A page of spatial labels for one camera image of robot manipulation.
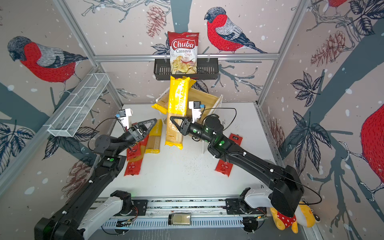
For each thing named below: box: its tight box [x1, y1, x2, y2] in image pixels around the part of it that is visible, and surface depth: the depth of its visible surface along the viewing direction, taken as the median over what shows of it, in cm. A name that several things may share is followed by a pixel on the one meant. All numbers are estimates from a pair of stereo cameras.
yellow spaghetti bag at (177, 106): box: [164, 75, 190, 150], surface depth 62 cm
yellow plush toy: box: [270, 201, 321, 234], surface depth 67 cm
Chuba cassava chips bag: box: [167, 31, 200, 75], surface depth 87 cm
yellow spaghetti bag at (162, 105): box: [151, 90, 169, 115], surface depth 74 cm
